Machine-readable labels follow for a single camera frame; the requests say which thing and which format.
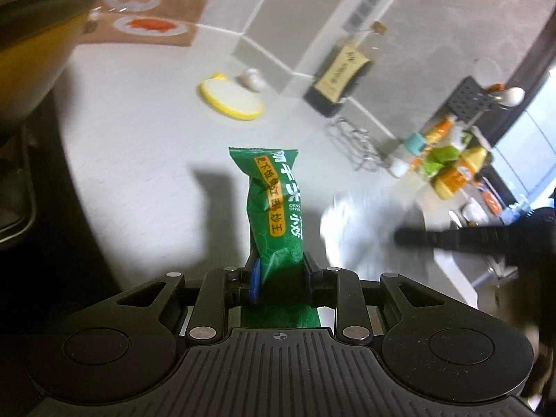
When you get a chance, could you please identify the green snack wrapper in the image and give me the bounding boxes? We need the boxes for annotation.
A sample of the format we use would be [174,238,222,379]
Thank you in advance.
[229,147,320,328]

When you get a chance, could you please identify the stainless steel sink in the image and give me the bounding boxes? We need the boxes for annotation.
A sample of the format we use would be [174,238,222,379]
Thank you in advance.
[425,169,540,309]

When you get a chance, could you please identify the orange seasoning packets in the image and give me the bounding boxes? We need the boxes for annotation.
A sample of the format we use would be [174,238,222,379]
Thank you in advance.
[412,113,491,199]

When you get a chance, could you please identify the black perforated rack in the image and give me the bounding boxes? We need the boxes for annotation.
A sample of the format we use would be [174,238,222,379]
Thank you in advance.
[447,76,495,123]

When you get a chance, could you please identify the teal capped white bottle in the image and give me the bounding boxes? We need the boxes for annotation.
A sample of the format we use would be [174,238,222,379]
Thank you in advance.
[387,133,426,178]

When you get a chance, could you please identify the black stove cooktop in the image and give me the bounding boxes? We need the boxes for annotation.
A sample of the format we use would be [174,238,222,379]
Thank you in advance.
[1,93,121,314]

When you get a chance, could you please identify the dark soy sauce bottle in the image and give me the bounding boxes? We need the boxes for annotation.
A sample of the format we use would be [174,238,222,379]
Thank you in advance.
[303,21,387,118]

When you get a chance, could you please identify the yellow cooking pot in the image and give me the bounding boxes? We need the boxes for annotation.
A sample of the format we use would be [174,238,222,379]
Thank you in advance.
[1,0,96,134]

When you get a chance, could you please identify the metal wire trivet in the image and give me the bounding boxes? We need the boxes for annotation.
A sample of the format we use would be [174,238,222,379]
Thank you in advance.
[325,117,386,172]

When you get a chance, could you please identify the kitchen wall poster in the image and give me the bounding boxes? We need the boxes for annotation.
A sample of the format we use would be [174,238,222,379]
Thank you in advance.
[77,0,288,49]

